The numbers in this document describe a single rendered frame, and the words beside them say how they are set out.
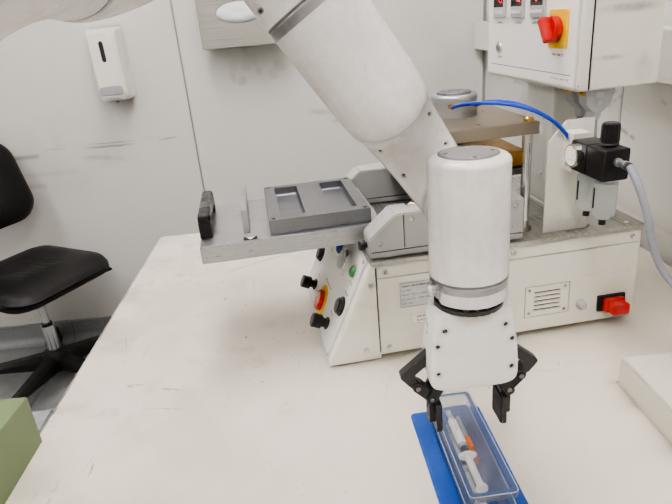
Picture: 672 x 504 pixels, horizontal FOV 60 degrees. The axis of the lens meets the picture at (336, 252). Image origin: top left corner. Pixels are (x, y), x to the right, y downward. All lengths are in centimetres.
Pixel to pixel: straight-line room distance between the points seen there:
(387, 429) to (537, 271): 36
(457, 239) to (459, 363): 15
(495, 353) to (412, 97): 30
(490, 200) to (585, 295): 52
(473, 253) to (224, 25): 181
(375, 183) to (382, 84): 64
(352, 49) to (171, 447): 60
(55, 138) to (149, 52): 53
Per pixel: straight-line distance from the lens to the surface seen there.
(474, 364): 67
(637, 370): 92
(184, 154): 250
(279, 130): 244
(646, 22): 100
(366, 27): 53
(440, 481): 77
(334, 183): 111
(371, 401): 89
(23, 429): 94
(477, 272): 60
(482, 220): 58
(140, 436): 92
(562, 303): 105
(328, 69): 53
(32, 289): 229
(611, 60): 97
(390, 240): 90
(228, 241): 93
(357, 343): 96
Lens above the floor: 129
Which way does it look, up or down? 22 degrees down
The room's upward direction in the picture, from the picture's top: 5 degrees counter-clockwise
